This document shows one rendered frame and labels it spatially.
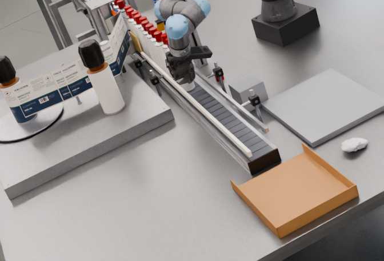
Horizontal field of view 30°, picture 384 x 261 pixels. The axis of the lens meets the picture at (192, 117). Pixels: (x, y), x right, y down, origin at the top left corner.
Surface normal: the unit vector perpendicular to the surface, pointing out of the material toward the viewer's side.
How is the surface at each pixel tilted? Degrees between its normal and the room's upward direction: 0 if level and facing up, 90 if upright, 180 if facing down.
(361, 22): 0
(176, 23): 30
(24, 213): 0
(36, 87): 90
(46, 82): 90
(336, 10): 0
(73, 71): 90
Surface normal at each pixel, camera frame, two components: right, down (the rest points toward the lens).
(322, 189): -0.30, -0.82
